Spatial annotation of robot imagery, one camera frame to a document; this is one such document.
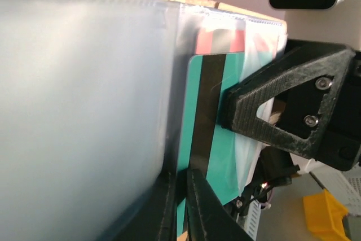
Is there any teal black-stripe credit card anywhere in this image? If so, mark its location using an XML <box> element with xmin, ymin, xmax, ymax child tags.
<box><xmin>176</xmin><ymin>51</ymin><xmax>254</xmax><ymax>236</ymax></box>

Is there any white perforated basket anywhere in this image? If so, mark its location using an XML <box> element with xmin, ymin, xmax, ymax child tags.
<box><xmin>328</xmin><ymin>169</ymin><xmax>360</xmax><ymax>216</ymax></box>

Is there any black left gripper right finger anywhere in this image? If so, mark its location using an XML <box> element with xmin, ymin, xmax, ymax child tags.
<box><xmin>187</xmin><ymin>168</ymin><xmax>252</xmax><ymax>241</ymax></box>

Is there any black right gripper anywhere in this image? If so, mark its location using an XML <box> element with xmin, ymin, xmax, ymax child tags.
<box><xmin>219</xmin><ymin>47</ymin><xmax>360</xmax><ymax>170</ymax></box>

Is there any yellow bin on floor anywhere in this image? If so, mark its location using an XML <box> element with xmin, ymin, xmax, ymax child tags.
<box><xmin>303</xmin><ymin>189</ymin><xmax>350</xmax><ymax>241</ymax></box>

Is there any beige leather card holder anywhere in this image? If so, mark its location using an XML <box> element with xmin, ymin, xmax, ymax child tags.
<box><xmin>0</xmin><ymin>0</ymin><xmax>288</xmax><ymax>241</ymax></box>

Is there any white slotted cable duct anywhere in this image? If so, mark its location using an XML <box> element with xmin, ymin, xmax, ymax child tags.
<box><xmin>244</xmin><ymin>200</ymin><xmax>261</xmax><ymax>240</ymax></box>

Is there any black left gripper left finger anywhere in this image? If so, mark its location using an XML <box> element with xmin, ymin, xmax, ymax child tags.
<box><xmin>113</xmin><ymin>172</ymin><xmax>177</xmax><ymax>241</ymax></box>

